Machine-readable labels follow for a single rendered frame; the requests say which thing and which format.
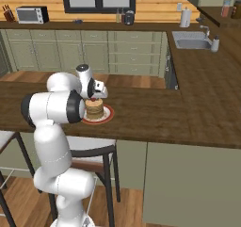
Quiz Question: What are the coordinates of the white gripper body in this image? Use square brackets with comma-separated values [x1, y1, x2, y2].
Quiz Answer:
[88, 88, 109, 102]

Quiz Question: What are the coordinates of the brown pancake stack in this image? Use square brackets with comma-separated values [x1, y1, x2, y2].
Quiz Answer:
[84, 99, 105, 121]

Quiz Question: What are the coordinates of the olive counter base cupboard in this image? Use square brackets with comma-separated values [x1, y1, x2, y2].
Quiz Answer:
[116, 138, 241, 227]

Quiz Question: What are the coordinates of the white plate with red rim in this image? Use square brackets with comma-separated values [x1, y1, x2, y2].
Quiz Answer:
[81, 103, 116, 125]

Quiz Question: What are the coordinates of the olive base cupboard run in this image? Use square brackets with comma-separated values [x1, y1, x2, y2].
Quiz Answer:
[0, 28, 169, 78]

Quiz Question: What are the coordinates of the dark dishwasher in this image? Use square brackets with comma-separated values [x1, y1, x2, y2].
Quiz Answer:
[164, 45, 180, 90]

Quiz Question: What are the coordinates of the pale glass bottle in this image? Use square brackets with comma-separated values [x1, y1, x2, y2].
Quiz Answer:
[115, 8, 122, 24]

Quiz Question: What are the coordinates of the steel sink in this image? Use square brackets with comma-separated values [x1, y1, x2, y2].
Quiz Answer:
[171, 30, 214, 51]

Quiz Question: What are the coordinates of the silver toaster oven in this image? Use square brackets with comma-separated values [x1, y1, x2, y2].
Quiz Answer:
[15, 6, 50, 24]

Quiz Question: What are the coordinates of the white paper towel roll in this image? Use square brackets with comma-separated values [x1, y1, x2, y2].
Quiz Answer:
[179, 7, 193, 29]

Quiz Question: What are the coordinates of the brown knife block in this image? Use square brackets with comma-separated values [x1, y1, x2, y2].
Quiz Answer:
[2, 4, 16, 23]

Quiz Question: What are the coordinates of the silver tap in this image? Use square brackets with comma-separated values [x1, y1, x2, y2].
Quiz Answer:
[199, 24, 212, 41]

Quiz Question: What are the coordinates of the white soap dispenser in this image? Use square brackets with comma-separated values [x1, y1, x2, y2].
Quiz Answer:
[210, 34, 221, 54]

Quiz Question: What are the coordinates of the pink tall cylinder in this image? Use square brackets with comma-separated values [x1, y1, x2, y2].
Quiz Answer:
[220, 0, 235, 19]

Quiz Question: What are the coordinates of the brown jar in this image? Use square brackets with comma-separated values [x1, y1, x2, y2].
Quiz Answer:
[232, 0, 241, 20]

